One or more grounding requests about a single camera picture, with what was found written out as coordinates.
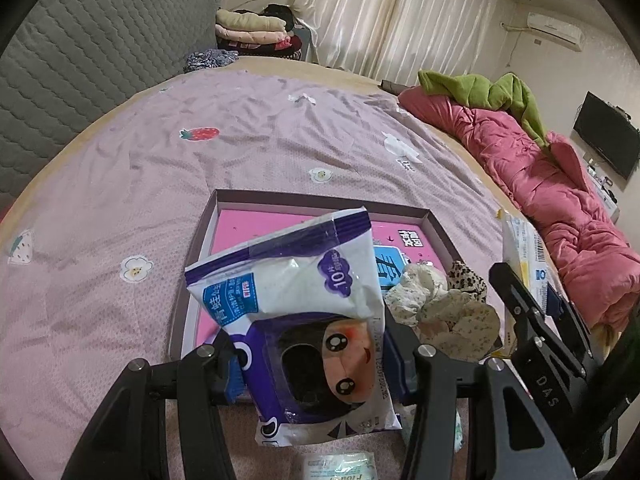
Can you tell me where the green tissue pack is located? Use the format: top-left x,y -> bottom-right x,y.
300,453 -> 378,480
399,404 -> 464,453

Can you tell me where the white yellow sachet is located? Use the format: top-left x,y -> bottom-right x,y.
498,209 -> 549,312

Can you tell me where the white floral scrunchie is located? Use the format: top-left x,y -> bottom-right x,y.
384,262 -> 500,362

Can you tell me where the leopard print scrunchie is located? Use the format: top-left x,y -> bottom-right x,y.
447,260 -> 488,302

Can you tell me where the purple white wipes pack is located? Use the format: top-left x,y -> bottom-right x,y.
184,207 -> 400,446

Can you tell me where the red pink quilt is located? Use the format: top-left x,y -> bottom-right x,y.
399,87 -> 639,332

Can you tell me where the pink children's book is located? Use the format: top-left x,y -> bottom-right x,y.
194,208 -> 446,348

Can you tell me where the pink patterned bedsheet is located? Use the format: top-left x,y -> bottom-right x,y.
1,70 -> 502,479

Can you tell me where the shallow dark cardboard box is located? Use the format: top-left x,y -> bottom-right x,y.
168,188 -> 464,403

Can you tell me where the green blanket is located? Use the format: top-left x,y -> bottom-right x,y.
418,70 -> 549,148

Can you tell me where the white air conditioner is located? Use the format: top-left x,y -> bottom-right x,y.
526,12 -> 585,52

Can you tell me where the white curtain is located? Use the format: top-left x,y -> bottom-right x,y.
293,0 -> 498,86

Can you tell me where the dark floral cloth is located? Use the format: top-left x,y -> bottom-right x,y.
183,49 -> 239,73

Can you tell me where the stack of folded clothes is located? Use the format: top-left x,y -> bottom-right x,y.
215,4 -> 309,61

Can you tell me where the grey quilted headboard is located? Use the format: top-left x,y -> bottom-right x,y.
1,0 -> 221,210

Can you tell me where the black wall television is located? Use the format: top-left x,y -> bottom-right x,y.
574,92 -> 639,180

